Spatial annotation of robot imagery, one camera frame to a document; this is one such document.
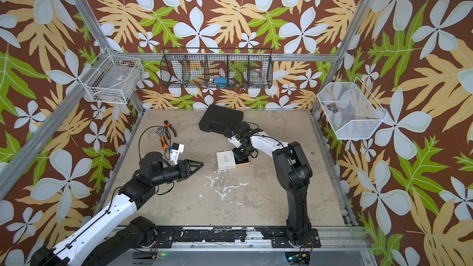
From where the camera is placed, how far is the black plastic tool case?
107 cm

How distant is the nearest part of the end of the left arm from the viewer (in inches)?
25.2

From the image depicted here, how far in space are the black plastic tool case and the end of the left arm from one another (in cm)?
41
